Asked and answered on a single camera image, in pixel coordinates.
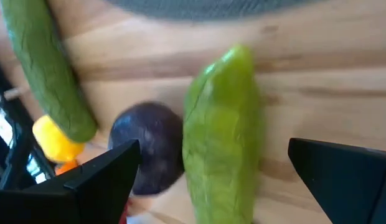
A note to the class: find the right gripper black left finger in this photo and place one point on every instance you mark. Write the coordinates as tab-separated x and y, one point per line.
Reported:
71	205

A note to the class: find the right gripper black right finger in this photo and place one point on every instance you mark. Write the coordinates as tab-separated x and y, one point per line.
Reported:
351	186

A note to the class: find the orange chili pepper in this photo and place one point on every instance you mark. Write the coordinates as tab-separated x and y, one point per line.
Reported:
67	167

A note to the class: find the yellow bell pepper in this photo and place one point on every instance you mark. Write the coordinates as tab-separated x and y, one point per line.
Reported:
53	146

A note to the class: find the dark purple plum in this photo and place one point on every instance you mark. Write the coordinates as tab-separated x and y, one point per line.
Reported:
155	140

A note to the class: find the light green bell pepper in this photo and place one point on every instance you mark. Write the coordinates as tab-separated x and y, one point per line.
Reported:
221	140

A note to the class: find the green cucumber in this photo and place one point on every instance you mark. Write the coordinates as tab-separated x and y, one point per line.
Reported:
46	68

